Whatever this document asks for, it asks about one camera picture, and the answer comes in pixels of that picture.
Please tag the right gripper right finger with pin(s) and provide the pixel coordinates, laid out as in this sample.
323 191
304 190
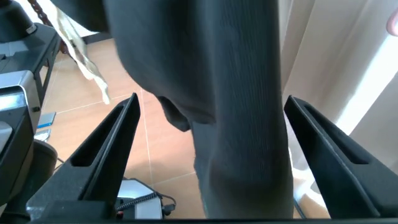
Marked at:
339 183

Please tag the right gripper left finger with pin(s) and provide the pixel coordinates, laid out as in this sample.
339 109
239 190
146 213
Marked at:
105 174

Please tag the black shorts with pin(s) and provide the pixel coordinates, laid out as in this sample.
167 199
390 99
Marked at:
217 77

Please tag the beige curtain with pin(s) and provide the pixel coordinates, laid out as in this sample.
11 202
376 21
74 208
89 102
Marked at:
326 46

